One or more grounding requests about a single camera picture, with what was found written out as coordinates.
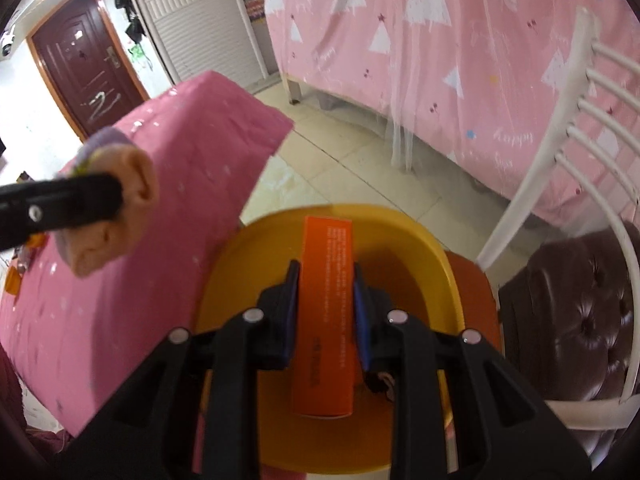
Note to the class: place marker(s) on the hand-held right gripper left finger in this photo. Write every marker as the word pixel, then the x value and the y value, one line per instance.
pixel 290 310

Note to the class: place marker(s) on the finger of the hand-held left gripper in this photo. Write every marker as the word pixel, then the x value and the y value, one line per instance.
pixel 60 205

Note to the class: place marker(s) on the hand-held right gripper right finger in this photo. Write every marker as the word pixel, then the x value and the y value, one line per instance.
pixel 361 320

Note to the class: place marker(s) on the orange cardboard box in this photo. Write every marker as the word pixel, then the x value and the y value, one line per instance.
pixel 325 270

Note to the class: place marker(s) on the yellow plastic bin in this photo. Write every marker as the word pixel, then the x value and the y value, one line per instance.
pixel 260 245

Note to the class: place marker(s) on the purple-haired doll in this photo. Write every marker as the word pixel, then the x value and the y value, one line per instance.
pixel 135 175

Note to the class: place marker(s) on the pink star-print tablecloth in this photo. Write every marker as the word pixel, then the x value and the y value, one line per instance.
pixel 175 210

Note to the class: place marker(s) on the orange plastic stool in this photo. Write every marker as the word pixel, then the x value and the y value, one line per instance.
pixel 475 300

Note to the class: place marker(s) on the dark brown door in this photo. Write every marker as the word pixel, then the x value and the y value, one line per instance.
pixel 80 65

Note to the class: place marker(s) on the white tulle net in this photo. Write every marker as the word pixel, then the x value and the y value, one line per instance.
pixel 402 135

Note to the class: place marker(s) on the small black bag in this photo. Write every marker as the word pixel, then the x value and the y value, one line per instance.
pixel 135 29

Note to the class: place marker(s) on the white chair brown cushion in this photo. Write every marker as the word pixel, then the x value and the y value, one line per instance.
pixel 565 320

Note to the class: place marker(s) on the dark red clothing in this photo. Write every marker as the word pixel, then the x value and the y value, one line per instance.
pixel 20 410

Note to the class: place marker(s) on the white louvered wardrobe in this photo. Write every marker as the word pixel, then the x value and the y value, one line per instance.
pixel 200 25

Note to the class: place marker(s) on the pink tree-print curtain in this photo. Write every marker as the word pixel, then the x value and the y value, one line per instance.
pixel 425 60

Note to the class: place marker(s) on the white security camera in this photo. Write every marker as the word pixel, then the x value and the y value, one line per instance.
pixel 7 42

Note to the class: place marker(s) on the wooden bed frame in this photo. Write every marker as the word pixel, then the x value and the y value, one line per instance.
pixel 295 90

